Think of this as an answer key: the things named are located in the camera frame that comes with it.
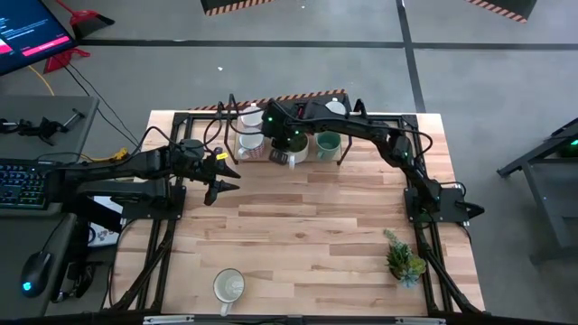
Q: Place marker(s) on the wooden shelf black frame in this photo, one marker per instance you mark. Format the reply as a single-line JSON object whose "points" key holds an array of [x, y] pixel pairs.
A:
{"points": [[312, 154]]}

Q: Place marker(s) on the grey white ikat mug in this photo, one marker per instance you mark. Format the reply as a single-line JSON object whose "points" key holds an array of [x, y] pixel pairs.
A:
{"points": [[251, 119]]}

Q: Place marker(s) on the cream white mug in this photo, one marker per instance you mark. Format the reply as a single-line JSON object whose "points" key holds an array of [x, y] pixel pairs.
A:
{"points": [[229, 285]]}

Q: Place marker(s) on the red white lattice mug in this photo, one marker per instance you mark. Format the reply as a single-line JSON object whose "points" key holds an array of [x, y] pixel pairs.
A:
{"points": [[249, 142]]}

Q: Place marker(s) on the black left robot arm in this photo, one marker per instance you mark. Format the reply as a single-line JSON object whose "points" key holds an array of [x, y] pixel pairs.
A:
{"points": [[135, 164]]}

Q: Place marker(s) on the pale teal green mug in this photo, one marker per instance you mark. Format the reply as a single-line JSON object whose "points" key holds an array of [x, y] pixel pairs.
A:
{"points": [[328, 145]]}

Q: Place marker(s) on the red plastic dustpan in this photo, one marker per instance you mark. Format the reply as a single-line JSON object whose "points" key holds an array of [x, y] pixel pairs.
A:
{"points": [[61, 61]]}

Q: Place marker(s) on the yellow power plug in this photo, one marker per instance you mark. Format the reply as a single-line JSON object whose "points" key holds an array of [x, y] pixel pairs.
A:
{"points": [[121, 155]]}

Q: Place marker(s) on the white printed paper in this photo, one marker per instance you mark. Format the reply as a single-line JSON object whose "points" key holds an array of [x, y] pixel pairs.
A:
{"points": [[104, 234]]}

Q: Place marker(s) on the blue white leaf mug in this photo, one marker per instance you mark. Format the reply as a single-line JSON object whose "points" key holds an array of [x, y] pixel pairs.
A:
{"points": [[336, 107]]}

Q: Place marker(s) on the black silver metal rod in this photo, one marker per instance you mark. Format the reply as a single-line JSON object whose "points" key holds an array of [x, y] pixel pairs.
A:
{"points": [[74, 117]]}

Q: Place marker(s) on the black aluminium table frame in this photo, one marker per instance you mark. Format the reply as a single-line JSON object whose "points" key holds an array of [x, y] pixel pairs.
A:
{"points": [[408, 121]]}

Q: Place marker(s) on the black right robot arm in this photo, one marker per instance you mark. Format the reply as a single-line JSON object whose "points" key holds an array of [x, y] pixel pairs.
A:
{"points": [[420, 180]]}

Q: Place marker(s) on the dark metal stand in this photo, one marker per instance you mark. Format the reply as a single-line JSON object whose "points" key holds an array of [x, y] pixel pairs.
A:
{"points": [[560, 198]]}

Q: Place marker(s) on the grey desk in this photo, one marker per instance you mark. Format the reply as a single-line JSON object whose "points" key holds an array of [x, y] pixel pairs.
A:
{"points": [[13, 244], [54, 135]]}

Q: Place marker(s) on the small yellow tag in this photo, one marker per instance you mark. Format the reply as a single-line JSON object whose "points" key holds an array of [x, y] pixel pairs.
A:
{"points": [[221, 155]]}

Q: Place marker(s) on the black backlit keyboard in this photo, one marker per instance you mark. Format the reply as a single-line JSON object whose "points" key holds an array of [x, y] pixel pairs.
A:
{"points": [[22, 185]]}

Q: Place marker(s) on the silver metal bracket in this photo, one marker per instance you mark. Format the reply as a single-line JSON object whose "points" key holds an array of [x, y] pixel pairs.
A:
{"points": [[420, 321], [167, 320]]}

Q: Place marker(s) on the computer monitor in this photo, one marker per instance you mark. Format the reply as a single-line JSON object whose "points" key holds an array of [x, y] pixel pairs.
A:
{"points": [[27, 31]]}

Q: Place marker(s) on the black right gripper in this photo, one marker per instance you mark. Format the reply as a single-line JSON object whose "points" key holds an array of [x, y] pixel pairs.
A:
{"points": [[289, 119]]}

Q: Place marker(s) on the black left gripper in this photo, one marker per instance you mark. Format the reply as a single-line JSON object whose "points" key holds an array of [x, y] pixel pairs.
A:
{"points": [[196, 169]]}

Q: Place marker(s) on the potted succulent plant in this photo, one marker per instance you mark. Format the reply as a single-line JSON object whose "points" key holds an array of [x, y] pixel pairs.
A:
{"points": [[402, 262]]}

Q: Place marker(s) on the black hazard striped platform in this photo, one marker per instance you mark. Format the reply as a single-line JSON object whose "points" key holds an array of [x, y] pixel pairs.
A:
{"points": [[226, 3], [318, 95], [510, 5]]}

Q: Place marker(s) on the black computer mouse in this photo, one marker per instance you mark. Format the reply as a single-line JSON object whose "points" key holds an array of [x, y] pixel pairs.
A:
{"points": [[36, 271]]}

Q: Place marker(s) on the black clamp tool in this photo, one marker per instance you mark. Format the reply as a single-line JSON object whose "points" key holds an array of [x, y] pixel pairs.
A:
{"points": [[43, 128]]}

